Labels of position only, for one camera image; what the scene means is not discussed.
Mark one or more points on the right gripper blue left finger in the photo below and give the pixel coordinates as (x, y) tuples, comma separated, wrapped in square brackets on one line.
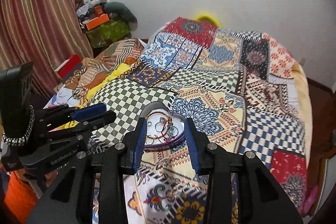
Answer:
[(134, 142)]

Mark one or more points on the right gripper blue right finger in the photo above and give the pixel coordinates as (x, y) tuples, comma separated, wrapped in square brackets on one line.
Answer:
[(196, 143)]

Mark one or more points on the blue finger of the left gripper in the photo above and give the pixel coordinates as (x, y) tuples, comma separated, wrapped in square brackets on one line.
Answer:
[(95, 123), (89, 112)]

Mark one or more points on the purple heart-shaped tin box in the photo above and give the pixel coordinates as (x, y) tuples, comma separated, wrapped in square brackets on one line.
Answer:
[(165, 129)]

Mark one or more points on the brown striped cloth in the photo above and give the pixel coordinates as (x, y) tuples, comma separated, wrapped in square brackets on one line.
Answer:
[(74, 87)]

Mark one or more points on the yellow cloth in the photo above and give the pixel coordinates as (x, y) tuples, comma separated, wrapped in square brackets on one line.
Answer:
[(102, 79)]

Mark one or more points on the red box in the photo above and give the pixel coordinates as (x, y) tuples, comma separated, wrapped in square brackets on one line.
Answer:
[(68, 66)]

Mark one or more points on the colourful patchwork bedspread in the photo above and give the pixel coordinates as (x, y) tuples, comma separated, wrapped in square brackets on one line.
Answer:
[(244, 90)]

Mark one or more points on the green covered side table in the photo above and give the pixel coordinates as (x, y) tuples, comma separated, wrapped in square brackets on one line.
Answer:
[(107, 33)]

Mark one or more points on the orange box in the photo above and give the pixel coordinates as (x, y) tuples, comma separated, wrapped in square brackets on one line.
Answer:
[(93, 23)]

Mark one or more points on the dark green plush cushion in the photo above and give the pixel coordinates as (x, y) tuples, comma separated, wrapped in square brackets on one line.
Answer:
[(121, 10)]

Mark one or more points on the red striped curtain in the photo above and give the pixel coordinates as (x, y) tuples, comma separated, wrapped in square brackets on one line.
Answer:
[(45, 32)]

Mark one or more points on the yellow plastic stool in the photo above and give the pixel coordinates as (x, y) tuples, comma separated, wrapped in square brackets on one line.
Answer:
[(209, 18)]

